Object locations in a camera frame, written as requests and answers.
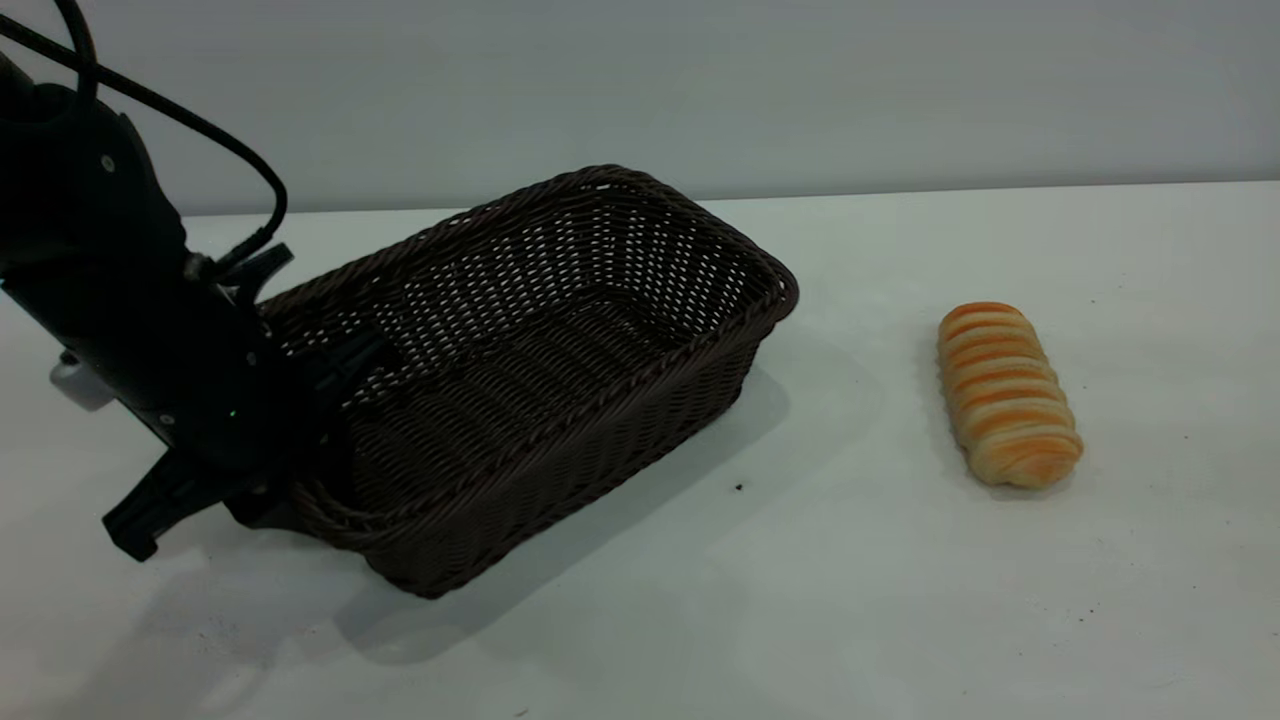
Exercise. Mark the dark brown woven wicker basket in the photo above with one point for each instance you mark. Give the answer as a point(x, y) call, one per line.
point(550, 470)

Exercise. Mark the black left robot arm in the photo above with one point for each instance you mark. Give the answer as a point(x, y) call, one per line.
point(70, 180)

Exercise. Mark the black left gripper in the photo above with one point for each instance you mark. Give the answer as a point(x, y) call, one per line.
point(190, 370)

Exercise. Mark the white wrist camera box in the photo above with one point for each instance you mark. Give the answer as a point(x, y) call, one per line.
point(82, 385)

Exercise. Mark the striped orange bread roll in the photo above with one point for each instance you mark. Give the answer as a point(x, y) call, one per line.
point(1005, 400)

